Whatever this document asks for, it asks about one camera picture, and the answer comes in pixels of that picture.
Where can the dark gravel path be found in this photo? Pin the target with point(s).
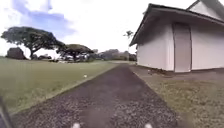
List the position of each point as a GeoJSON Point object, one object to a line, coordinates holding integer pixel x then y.
{"type": "Point", "coordinates": [113, 96]}

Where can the dark building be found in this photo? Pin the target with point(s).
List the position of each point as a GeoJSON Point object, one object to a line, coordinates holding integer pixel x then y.
{"type": "Point", "coordinates": [15, 53]}

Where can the dry grass strip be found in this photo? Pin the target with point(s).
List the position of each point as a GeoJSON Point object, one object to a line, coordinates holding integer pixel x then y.
{"type": "Point", "coordinates": [196, 96]}

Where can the palm tree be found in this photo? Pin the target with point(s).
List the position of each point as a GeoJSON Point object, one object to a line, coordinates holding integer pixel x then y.
{"type": "Point", "coordinates": [128, 35]}

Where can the low spreading tree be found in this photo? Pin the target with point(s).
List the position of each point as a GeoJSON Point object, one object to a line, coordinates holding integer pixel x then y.
{"type": "Point", "coordinates": [75, 50]}

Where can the large spreading tree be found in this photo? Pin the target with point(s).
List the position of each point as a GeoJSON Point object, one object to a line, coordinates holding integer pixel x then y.
{"type": "Point", "coordinates": [31, 37]}

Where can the robot's own part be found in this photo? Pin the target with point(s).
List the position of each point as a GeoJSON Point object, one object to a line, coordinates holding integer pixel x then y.
{"type": "Point", "coordinates": [76, 125]}
{"type": "Point", "coordinates": [148, 126]}

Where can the small white object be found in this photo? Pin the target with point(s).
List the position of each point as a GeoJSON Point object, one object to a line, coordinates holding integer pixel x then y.
{"type": "Point", "coordinates": [85, 76]}

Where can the distant row of trees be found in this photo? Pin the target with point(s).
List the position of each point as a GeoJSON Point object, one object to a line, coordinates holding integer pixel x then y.
{"type": "Point", "coordinates": [115, 55]}

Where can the green grass field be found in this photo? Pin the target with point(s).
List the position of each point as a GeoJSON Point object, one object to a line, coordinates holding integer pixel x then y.
{"type": "Point", "coordinates": [36, 78]}

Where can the white building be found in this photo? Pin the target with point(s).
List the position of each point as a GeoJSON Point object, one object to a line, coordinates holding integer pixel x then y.
{"type": "Point", "coordinates": [156, 46]}

